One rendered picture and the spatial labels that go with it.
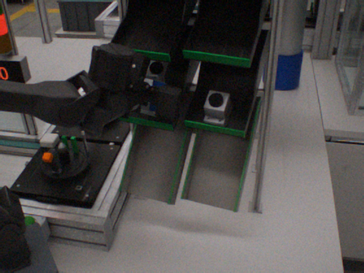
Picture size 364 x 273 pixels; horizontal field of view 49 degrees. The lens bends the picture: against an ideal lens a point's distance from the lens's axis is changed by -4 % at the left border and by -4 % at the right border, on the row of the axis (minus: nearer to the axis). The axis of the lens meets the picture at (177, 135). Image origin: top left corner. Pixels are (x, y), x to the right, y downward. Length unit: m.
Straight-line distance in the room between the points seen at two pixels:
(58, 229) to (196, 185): 0.36
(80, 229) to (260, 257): 0.45
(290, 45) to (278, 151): 0.47
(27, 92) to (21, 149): 0.72
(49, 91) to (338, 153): 1.19
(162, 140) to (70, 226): 0.31
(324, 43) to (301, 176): 0.89
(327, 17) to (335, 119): 0.57
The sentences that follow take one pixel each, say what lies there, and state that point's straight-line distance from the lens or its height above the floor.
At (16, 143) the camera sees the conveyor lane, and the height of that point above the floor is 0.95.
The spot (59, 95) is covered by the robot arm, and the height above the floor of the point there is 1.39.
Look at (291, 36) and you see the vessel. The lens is 1.64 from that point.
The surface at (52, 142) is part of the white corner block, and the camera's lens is 1.25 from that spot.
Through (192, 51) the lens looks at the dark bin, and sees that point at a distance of 0.79.
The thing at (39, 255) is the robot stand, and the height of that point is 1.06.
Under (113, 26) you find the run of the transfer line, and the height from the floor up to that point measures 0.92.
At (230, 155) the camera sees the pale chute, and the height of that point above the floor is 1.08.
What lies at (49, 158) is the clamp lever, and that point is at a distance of 1.06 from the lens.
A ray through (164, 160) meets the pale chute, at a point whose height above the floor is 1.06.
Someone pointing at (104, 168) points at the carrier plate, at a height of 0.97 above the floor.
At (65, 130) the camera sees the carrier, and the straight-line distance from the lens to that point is 1.32.
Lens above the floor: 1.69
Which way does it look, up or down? 36 degrees down
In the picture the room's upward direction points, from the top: 2 degrees counter-clockwise
